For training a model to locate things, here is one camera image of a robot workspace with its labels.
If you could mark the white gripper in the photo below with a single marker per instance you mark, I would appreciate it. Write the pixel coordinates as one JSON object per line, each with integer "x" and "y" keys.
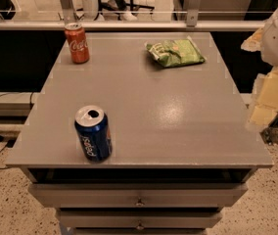
{"x": 265, "y": 107}

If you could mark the grey lower drawer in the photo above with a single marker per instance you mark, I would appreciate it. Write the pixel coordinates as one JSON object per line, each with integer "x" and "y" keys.
{"x": 139, "y": 219}

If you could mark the orange Coca-Cola can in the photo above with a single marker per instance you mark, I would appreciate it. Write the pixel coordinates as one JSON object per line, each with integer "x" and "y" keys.
{"x": 76, "y": 38}

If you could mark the grey drawer cabinet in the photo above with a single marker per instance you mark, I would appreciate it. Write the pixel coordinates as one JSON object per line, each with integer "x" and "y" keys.
{"x": 167, "y": 126}

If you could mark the blue Pepsi can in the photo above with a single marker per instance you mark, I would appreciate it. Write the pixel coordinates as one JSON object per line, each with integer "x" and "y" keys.
{"x": 92, "y": 128}

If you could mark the grey upper drawer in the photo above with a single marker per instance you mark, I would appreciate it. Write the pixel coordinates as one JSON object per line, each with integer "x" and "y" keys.
{"x": 138, "y": 195}

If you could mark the metal guard rail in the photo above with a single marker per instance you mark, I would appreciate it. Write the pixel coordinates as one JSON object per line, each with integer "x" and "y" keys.
{"x": 190, "y": 22}

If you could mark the green jalapeno chip bag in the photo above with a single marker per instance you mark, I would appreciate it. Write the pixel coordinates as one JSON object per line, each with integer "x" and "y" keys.
{"x": 176, "y": 53}

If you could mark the grey drawer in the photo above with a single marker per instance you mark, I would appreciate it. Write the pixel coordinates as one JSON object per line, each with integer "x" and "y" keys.
{"x": 138, "y": 195}
{"x": 139, "y": 219}

